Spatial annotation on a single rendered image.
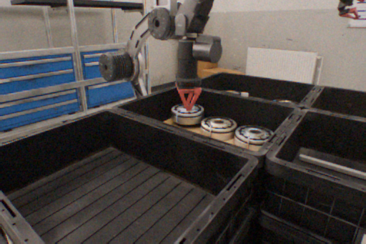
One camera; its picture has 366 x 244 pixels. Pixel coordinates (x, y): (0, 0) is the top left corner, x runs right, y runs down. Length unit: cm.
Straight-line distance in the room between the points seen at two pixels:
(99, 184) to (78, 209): 7
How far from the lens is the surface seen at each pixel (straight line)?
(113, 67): 145
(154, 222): 43
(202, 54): 63
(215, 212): 30
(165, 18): 109
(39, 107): 241
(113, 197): 49
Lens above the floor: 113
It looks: 20 degrees down
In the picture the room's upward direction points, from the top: straight up
